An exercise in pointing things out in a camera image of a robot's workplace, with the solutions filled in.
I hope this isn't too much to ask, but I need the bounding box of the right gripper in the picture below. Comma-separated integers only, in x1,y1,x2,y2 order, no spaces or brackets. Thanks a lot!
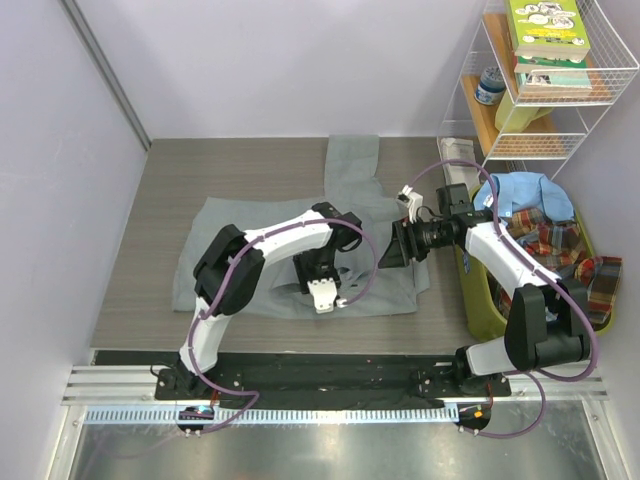
379,214,456,268

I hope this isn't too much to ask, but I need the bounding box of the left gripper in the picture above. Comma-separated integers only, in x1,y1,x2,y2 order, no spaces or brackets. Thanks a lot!
295,248,340,295

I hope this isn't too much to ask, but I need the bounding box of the grey long sleeve shirt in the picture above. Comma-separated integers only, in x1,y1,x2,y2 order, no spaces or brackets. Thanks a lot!
171,136,430,319

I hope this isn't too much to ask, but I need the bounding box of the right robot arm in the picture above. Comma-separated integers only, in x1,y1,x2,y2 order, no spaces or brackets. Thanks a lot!
378,184,594,395

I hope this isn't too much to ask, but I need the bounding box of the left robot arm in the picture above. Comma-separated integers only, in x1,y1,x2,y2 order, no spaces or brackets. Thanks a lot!
175,202,362,399

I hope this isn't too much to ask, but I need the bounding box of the plastic wrapped paper packet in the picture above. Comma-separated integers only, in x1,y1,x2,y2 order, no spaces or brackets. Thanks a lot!
438,137,480,191

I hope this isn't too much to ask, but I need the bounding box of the green laundry basket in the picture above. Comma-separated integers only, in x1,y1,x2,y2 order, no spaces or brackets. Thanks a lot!
455,215,614,341

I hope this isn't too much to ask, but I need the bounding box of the light blue shirt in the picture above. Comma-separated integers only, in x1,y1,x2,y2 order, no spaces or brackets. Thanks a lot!
491,172,575,223

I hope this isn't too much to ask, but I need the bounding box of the plaid shirt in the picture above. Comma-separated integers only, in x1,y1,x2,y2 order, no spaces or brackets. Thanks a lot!
505,208,623,332

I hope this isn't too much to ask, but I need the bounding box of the yellow green cloth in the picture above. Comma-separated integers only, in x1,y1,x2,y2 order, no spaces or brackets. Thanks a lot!
494,93,554,133

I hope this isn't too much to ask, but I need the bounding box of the small blue white jar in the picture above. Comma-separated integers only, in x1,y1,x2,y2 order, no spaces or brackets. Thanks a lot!
474,66,506,106

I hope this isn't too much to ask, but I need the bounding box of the lower stacked book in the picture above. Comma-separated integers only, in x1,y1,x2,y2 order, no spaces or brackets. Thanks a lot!
514,56,592,94

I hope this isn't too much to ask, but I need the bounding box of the green book on top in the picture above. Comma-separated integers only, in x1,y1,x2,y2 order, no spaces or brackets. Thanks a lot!
504,0,591,62

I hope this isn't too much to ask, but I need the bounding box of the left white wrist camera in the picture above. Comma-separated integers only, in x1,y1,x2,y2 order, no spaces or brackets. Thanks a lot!
307,278,347,314

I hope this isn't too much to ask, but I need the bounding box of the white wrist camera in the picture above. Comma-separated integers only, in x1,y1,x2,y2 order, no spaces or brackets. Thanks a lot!
396,185,423,223
307,278,347,314

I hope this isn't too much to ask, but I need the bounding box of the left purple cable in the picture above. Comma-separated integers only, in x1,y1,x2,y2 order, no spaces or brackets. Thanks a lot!
187,217,379,434

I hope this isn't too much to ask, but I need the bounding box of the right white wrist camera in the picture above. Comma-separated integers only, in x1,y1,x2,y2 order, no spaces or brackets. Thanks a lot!
396,185,423,223

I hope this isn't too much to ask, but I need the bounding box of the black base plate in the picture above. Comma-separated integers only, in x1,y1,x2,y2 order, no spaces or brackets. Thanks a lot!
155,353,511,428

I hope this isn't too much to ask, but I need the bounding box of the white wire shelf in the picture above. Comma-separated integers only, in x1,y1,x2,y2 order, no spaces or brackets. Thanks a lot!
438,1,639,178

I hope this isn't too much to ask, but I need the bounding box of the aluminium rail frame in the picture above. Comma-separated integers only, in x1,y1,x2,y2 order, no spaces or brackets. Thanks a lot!
49,351,639,479

